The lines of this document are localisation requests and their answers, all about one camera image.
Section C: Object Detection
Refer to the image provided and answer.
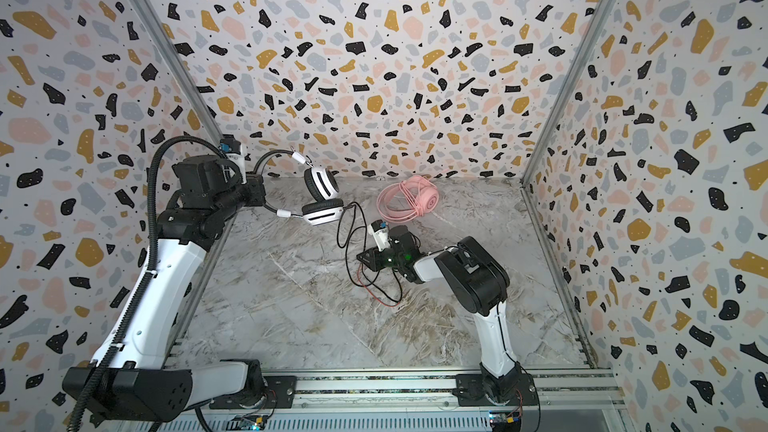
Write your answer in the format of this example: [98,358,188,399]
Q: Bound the black braided headphone cable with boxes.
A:
[335,202,404,308]

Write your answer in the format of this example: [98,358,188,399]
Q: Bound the pink headphones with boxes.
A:
[376,175,440,224]

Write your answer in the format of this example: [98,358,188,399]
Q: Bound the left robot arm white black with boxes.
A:
[62,152,267,431]

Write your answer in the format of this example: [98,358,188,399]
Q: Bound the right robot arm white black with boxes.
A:
[356,220,540,407]

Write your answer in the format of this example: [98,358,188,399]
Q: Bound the circuit board right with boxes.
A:
[489,411,522,432]

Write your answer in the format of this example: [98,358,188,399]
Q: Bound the green circuit board left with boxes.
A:
[230,415,269,431]

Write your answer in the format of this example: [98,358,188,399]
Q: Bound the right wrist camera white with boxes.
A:
[368,219,390,252]

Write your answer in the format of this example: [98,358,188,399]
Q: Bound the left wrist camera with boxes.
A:
[219,134,246,183]

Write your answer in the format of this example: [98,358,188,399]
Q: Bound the black corrugated cable conduit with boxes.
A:
[65,135,229,432]

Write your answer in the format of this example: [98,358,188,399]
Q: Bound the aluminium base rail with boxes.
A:
[119,368,631,432]

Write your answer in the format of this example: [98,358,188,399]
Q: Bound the left aluminium corner post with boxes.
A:
[127,0,222,147]

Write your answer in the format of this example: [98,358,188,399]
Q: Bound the aluminium corner post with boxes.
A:
[127,0,222,147]
[521,0,615,189]

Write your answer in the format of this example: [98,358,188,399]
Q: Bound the right aluminium corner post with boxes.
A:
[521,0,615,189]

